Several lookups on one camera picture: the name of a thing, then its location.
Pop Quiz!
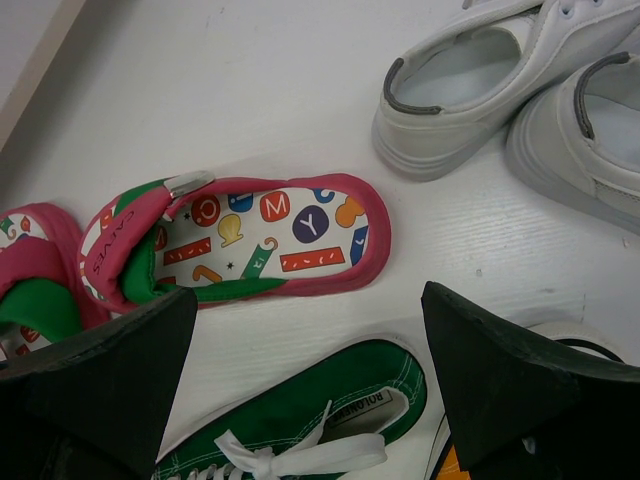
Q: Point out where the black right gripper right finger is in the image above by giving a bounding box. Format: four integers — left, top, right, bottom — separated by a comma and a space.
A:
421, 282, 639, 479

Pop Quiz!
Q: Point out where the white sneaker one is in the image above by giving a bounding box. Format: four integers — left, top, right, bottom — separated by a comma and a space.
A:
506, 52, 639, 233
372, 1, 639, 181

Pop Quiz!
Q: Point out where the orange sneaker right one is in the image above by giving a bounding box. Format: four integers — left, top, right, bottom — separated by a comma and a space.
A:
424, 417, 471, 480

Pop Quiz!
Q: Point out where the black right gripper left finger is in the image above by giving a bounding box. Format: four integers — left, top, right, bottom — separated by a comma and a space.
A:
1, 288, 197, 479

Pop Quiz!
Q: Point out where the white sneaker near one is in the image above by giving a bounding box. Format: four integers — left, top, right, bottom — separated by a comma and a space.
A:
506, 52, 639, 233

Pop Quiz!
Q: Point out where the pink slipper one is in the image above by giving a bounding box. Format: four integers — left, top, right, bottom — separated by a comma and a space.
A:
1, 203, 111, 362
78, 171, 392, 313

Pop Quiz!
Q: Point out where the green sneaker one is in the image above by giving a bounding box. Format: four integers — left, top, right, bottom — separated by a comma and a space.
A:
152, 337, 428, 479

